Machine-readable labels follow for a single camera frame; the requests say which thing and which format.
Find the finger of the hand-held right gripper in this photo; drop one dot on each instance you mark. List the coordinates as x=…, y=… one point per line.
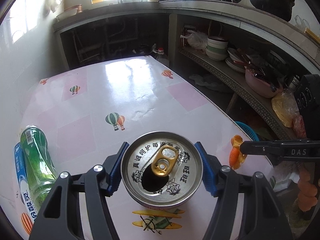
x=275, y=148

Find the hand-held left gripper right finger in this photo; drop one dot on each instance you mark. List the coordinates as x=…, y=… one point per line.
x=207, y=172

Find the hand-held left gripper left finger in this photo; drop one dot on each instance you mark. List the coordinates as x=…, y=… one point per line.
x=116, y=172

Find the silver drink can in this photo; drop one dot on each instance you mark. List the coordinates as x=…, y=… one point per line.
x=140, y=160

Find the orange peel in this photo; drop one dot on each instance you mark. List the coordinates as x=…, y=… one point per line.
x=236, y=155

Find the person's right hand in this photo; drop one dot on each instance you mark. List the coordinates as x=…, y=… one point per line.
x=307, y=190

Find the red plastic bag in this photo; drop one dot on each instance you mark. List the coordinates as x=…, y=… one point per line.
x=300, y=127

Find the yellow plastic bag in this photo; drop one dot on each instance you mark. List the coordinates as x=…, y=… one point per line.
x=285, y=110

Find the pink basin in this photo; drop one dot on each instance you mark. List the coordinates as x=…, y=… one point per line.
x=261, y=86

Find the metal shelf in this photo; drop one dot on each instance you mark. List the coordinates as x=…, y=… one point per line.
x=250, y=90

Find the green plastic bottle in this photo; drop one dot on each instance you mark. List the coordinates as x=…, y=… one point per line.
x=35, y=165

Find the stack of plates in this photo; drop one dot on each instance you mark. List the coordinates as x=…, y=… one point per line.
x=235, y=61

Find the crumpled plastic bag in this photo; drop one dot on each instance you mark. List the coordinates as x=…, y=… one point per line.
x=207, y=80

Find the blue and white box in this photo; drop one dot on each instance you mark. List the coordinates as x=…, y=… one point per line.
x=21, y=177

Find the stack of bowls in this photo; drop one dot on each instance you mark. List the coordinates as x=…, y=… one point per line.
x=216, y=47

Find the black bucket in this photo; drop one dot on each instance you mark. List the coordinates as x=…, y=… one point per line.
x=142, y=49

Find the cooking oil bottle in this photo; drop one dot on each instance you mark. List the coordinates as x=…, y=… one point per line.
x=161, y=55

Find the concrete counter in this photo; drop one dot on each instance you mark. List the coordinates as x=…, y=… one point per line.
x=125, y=7

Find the white bowl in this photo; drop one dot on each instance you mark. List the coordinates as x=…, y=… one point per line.
x=66, y=13

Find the copper pot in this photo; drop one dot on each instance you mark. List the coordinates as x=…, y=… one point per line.
x=75, y=7

